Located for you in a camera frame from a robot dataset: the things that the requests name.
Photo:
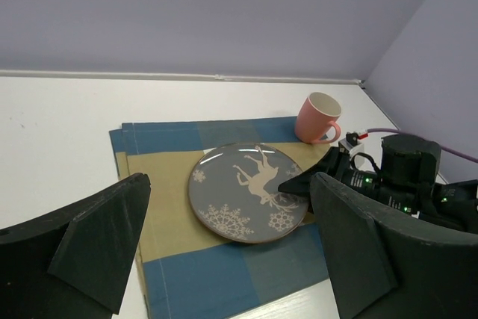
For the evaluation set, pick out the blue beige checked placemat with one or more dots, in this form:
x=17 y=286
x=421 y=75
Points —
x=219 y=238

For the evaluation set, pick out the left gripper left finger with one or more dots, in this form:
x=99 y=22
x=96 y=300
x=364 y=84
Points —
x=74 y=262

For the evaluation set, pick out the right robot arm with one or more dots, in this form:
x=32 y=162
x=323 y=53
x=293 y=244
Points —
x=405 y=180

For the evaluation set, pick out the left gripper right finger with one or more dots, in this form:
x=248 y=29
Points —
x=385 y=264

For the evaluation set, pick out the pink mug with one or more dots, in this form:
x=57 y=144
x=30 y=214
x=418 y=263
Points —
x=317 y=119

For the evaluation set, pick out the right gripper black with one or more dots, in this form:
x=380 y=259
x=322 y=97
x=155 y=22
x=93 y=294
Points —
x=339 y=165

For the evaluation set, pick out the grey reindeer plate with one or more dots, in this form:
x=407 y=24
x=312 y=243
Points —
x=233 y=191

